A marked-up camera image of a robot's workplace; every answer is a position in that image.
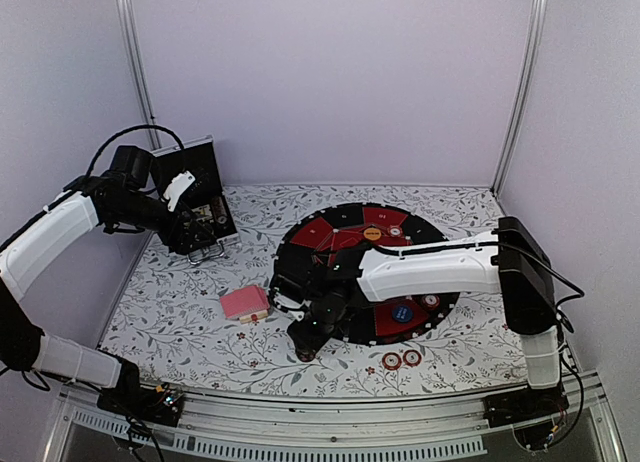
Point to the front aluminium rail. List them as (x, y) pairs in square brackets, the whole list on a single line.
[(225, 426)]

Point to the right aluminium frame post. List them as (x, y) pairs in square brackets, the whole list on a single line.
[(532, 43)]

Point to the wooden card holder block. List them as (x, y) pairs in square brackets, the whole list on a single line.
[(254, 317)]

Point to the orange chip sector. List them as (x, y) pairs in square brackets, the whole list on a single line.
[(431, 301)]

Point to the aluminium poker chip case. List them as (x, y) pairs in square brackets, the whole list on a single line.
[(210, 202)]

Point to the blue small blind button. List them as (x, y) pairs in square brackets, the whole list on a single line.
[(402, 314)]

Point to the orange big blind button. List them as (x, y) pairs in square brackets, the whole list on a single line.
[(372, 233)]

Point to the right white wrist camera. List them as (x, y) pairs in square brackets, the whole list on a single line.
[(283, 303)]

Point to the left aluminium frame post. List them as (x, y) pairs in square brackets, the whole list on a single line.
[(125, 11)]

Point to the floral table cloth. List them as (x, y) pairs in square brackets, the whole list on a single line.
[(169, 320)]

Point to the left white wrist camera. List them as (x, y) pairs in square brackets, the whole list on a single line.
[(176, 188)]

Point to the round red black poker mat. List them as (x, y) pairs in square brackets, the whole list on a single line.
[(331, 239)]

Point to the orange chip stack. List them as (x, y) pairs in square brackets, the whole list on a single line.
[(391, 361)]

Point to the aluminium frame post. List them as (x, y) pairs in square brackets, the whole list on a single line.
[(532, 43), (125, 11)]

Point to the dark brown chip stack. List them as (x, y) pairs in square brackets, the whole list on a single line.
[(305, 356)]

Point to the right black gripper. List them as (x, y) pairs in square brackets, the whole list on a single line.
[(300, 339)]

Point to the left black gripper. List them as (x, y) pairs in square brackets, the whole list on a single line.
[(183, 244)]

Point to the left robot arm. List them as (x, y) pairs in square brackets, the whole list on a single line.
[(48, 239)]

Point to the pink playing card deck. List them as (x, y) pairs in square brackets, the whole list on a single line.
[(244, 302)]

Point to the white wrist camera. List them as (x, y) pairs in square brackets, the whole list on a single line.
[(176, 188), (283, 303)]

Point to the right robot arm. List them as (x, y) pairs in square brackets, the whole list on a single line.
[(373, 275)]

